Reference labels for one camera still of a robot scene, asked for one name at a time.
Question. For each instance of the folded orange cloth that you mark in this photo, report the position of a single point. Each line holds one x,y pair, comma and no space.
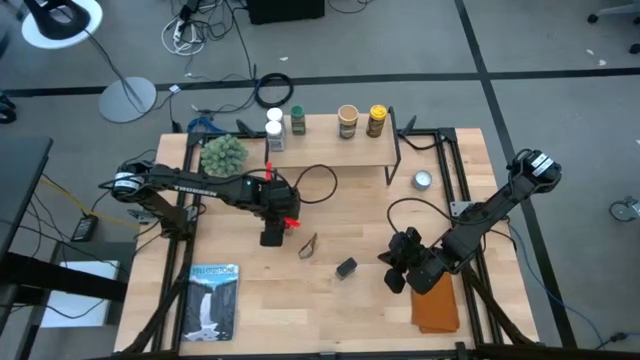
435,310

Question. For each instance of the potted green succulent plant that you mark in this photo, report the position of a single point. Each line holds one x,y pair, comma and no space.
222,155

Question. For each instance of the white box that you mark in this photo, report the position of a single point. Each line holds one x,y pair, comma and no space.
75,300

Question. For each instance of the white power strip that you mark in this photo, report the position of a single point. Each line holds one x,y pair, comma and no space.
178,31

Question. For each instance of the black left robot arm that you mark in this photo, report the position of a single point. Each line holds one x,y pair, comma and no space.
200,182

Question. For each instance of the tan-lid black-label spice jar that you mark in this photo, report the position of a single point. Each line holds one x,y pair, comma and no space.
348,122

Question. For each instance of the black desk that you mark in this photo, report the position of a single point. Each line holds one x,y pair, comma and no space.
20,180

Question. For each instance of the small round candle tin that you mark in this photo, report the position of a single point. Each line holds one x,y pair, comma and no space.
422,180

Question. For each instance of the wooden shelf with black legs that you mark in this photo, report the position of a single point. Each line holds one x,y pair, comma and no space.
320,150

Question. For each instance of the grey caster wheel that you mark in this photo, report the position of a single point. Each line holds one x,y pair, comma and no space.
622,211

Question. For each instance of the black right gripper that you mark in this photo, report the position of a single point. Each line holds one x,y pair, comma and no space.
402,240

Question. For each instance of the yellow-lid spice jar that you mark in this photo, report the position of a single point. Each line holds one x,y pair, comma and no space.
376,122

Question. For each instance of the black wheel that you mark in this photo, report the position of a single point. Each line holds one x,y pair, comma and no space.
6,112

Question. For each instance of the black power adapter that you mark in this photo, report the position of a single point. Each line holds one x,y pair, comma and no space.
85,228

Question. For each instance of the Yellowstone picture book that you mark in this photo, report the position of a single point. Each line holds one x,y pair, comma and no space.
210,310

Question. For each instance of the red smoked paprika tin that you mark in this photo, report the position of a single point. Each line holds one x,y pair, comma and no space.
292,223

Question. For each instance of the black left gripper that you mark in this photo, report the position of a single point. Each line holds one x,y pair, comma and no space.
280,200

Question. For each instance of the grey round lamp base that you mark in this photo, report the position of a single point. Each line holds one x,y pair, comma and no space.
127,100

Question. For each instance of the small black box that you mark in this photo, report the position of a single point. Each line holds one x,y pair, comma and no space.
346,268

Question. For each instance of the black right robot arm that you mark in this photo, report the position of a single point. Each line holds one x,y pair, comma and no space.
480,220

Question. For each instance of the bagel sesame seasoning jar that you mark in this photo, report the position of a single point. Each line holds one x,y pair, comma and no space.
274,114
274,136

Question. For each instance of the black aluminium rig frame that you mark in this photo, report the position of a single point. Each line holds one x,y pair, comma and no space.
195,137

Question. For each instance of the black equipment box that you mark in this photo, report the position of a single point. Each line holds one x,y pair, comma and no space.
285,10

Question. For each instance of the green-lid spice jar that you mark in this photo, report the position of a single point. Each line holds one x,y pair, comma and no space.
298,119

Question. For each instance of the brown spice pouch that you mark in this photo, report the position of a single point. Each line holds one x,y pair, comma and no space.
311,244

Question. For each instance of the office chair base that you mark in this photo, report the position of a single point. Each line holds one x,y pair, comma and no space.
620,10

